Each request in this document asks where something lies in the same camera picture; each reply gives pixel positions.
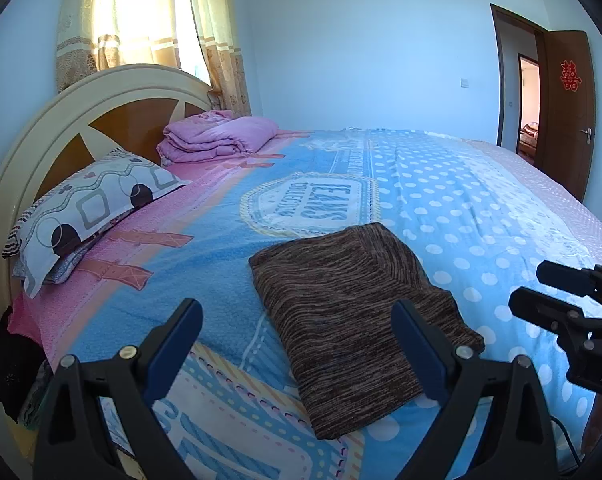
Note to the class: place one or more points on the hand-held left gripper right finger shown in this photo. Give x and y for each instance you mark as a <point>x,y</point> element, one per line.
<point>421,355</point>

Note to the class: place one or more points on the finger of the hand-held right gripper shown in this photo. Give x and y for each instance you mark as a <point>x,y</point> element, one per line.
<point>563,276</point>
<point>541,307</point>

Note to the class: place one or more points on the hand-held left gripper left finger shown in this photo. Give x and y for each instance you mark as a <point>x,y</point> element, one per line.
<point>176,355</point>

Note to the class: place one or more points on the brown knitted sweater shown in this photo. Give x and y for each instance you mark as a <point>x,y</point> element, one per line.
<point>341,310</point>

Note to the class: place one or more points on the person's right forearm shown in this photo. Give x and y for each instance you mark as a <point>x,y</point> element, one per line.
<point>597,422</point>

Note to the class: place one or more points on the blue pink printed bed cover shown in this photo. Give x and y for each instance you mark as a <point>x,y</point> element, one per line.
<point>456,210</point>

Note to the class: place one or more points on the brown wooden door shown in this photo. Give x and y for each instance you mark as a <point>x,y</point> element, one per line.
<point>566,135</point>

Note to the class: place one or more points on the brown sofa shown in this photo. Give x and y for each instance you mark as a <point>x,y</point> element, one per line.
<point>530,136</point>

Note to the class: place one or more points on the black cloth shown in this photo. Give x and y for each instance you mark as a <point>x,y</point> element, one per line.
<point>11,360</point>

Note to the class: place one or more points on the white patterned pillow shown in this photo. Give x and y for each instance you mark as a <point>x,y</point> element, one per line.
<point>91,200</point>

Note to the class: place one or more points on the red paper door decoration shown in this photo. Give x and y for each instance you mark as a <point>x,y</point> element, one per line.
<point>571,76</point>

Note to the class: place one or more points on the pink folded quilt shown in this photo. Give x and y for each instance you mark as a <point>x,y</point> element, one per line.
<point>216,137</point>

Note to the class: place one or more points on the cream wooden headboard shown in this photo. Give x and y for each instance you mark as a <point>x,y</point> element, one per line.
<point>106,85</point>

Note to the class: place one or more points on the window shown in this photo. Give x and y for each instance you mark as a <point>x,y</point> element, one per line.
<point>182,10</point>

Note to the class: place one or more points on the wide yellow curtain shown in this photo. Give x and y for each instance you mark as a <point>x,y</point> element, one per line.
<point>81,20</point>

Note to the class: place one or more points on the brown door frame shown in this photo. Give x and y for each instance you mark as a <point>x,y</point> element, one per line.
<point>496,60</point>

